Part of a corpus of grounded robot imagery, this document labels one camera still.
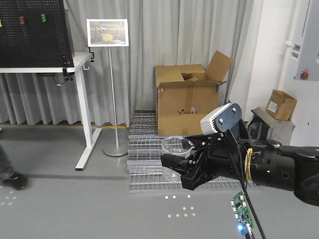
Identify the stacked metal grates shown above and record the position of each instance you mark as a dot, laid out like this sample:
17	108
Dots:
143	163

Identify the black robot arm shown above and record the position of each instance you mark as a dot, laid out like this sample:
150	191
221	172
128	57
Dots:
289	168

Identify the black pegboard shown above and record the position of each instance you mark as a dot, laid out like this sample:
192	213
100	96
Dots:
34	33

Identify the sign on metal stand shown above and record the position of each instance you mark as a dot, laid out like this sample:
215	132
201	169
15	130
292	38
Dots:
110	33

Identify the grey electrical panel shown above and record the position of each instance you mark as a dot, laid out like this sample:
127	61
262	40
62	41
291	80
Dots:
306	44

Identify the white standing desk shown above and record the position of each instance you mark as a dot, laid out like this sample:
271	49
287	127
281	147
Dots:
79	60

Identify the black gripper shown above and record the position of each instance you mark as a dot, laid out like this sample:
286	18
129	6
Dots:
216	155

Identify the small cardboard box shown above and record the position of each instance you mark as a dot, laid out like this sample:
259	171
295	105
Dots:
281	105

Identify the grey curtain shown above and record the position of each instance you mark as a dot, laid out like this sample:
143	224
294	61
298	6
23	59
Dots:
165	32

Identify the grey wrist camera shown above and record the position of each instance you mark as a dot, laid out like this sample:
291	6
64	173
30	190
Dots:
221	119

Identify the large open cardboard box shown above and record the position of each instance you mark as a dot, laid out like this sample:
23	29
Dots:
187	93

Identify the green circuit board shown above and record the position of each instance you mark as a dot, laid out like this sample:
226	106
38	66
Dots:
242	215

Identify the grey metal bin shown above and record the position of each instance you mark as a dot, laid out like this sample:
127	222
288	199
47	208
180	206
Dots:
263	126

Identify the clear glass beaker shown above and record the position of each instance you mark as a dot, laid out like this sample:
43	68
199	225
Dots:
176	145

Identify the person's leg and shoe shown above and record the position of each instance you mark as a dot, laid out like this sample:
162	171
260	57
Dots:
8	176

